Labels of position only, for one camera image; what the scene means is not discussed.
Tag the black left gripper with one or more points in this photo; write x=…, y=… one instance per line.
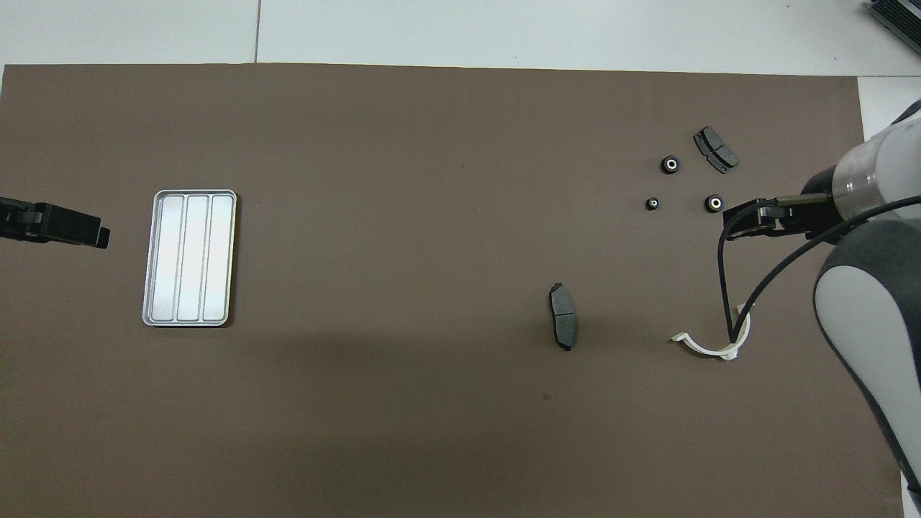
x=6, y=219

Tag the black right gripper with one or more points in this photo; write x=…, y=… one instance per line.
x=806, y=214

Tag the black round rubber grommet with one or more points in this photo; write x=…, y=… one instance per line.
x=713, y=203
x=670, y=164

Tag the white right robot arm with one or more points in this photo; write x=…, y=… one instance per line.
x=870, y=302

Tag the silver metal tray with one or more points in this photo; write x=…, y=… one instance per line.
x=188, y=259

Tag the dark grey brake pad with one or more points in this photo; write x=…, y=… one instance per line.
x=716, y=150
x=563, y=320

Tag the grey ribbed device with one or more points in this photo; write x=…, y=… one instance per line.
x=903, y=18

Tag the brown table mat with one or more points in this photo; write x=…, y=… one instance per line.
x=396, y=216

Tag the white curved plastic bracket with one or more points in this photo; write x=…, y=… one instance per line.
x=709, y=350

